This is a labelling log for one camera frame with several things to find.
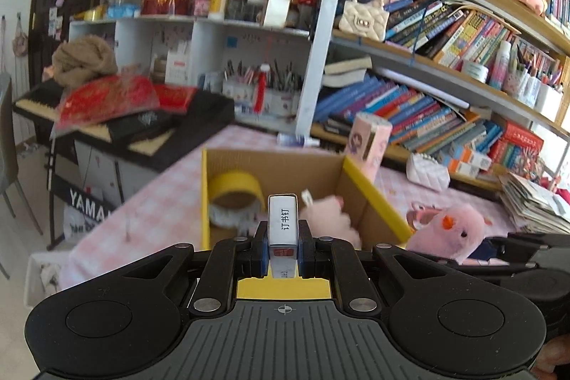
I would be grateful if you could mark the white quilted purse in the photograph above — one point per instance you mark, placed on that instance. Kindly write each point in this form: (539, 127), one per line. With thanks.
(427, 173)

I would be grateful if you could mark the yellow cardboard box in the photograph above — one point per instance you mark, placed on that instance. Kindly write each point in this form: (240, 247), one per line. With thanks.
(276, 170)

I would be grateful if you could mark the stack of newspapers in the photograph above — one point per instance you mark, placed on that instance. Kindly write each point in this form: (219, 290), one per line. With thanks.
(534, 202)

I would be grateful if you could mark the thick cream-paged book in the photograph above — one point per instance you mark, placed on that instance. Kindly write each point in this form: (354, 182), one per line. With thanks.
(347, 73)

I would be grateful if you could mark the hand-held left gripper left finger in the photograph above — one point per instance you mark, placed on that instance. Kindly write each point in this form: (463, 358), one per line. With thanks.
(262, 255)

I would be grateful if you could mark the black keyboard piano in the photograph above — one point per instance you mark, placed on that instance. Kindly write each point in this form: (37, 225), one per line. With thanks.
(200, 117)

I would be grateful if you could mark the flat blue box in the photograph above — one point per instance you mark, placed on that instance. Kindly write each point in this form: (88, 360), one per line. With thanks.
(124, 11)

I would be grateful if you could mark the white paper roll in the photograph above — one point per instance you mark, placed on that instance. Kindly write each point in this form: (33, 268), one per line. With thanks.
(423, 86)

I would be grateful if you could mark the white storage basket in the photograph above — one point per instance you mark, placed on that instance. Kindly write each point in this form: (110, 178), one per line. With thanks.
(44, 277)

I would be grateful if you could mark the red boxed book set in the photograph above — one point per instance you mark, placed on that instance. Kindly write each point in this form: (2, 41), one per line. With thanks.
(516, 148)

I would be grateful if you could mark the pile of leaning books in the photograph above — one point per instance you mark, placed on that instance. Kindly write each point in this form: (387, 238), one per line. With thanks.
(454, 28)

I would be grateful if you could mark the white bottle yellow label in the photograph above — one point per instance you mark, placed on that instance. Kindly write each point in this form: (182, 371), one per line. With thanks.
(219, 1)

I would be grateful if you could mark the red envelope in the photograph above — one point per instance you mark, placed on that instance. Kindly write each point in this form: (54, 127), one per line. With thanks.
(176, 97)

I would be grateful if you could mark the black keyboard stand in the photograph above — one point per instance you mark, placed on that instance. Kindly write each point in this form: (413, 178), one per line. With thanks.
(52, 193)

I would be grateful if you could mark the pink carton box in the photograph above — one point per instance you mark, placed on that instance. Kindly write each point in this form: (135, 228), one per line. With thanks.
(367, 144)

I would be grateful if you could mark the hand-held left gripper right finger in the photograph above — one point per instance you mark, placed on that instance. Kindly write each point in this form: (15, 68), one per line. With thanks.
(305, 255)

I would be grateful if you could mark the white pen holder with pens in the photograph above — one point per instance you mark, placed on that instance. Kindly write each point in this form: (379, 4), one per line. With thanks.
(280, 97)

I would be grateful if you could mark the wooden bookshelf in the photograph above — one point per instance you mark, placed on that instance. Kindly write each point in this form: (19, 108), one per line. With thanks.
(445, 59)

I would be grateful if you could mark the red hanging ornament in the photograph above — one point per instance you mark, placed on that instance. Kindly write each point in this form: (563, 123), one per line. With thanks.
(262, 88)

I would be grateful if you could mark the yellow tape roll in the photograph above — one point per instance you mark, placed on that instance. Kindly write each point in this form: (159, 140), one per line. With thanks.
(236, 184)

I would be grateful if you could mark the small pink box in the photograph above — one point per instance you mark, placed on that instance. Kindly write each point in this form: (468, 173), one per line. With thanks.
(202, 4)

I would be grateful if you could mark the pink hanging pouch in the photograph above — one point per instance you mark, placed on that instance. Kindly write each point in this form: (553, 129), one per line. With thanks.
(19, 39)

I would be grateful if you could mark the white upright post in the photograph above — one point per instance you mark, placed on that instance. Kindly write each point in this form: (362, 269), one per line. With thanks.
(318, 41)

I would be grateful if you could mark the row of blue spine books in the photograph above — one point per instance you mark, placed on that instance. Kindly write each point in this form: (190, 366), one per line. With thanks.
(400, 113)

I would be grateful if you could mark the white staple box red label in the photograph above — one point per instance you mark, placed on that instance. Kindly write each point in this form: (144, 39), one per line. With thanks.
(283, 224)

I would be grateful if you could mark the flat black box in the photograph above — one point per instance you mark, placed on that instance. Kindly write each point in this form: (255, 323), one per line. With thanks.
(140, 124)

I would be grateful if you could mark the pink chick plush toy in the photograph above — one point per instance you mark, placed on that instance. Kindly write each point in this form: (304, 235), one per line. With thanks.
(445, 237)

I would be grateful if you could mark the orange white boxes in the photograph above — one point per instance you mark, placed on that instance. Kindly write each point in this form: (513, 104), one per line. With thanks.
(470, 162)

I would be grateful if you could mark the red plastic bag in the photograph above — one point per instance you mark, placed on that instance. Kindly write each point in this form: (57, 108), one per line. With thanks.
(107, 99)

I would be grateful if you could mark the pink plush toy with tag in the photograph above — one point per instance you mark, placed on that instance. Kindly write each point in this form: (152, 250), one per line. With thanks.
(329, 219)

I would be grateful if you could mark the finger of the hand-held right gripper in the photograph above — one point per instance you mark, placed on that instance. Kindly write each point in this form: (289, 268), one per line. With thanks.
(490, 266)
(525, 242)

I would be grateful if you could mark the white pen cups with pens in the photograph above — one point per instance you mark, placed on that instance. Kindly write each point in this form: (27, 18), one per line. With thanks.
(543, 95)

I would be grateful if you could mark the white tape roll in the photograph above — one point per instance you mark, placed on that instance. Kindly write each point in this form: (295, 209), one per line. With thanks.
(475, 71)

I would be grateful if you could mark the white plastic bag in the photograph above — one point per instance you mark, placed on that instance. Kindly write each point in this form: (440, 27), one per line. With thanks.
(84, 224)

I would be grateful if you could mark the pastel bottle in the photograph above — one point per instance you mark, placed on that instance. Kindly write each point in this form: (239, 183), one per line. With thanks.
(499, 68)

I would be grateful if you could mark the yellow gold box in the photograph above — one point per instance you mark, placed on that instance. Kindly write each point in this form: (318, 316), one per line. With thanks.
(95, 13)

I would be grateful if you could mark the white shelf unit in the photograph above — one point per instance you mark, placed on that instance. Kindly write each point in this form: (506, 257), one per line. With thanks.
(133, 32)

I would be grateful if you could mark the person's right hand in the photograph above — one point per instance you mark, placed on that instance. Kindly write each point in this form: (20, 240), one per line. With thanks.
(554, 360)

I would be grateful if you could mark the grey chair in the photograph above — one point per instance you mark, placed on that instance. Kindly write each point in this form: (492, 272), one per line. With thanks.
(9, 148)

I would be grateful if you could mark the brown knit cloth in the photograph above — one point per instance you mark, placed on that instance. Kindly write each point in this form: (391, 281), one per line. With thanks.
(84, 61)

